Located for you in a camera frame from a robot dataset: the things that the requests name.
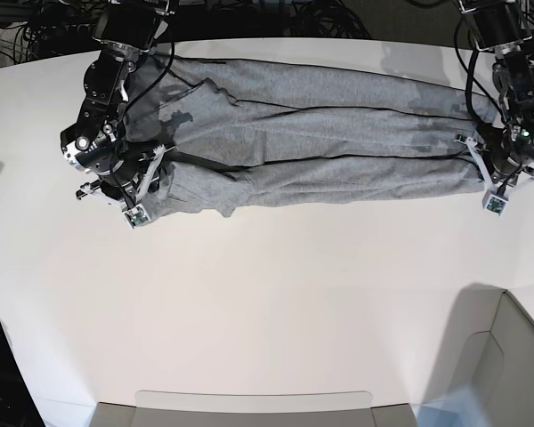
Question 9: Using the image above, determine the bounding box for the grey tray front centre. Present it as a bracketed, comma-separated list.
[89, 391, 417, 426]

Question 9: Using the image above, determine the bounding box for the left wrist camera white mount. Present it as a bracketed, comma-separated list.
[455, 134, 534, 216]

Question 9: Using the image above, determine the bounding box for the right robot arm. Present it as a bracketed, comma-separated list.
[61, 1, 178, 209]

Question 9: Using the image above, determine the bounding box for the grey T-shirt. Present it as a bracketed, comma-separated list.
[125, 58, 483, 217]

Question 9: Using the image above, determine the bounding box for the grey bin right front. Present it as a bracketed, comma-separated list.
[414, 286, 534, 426]

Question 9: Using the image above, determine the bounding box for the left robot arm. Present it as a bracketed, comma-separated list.
[454, 1, 534, 186]

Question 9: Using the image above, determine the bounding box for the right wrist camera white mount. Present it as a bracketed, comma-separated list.
[66, 141, 166, 229]

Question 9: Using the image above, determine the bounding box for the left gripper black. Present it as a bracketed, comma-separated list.
[482, 131, 527, 182]

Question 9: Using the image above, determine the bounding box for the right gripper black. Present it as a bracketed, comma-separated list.
[97, 153, 163, 209]

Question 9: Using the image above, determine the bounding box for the black cable bundle left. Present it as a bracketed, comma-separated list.
[0, 0, 99, 68]

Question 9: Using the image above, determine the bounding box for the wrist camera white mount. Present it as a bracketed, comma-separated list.
[66, 141, 166, 229]
[455, 134, 534, 216]

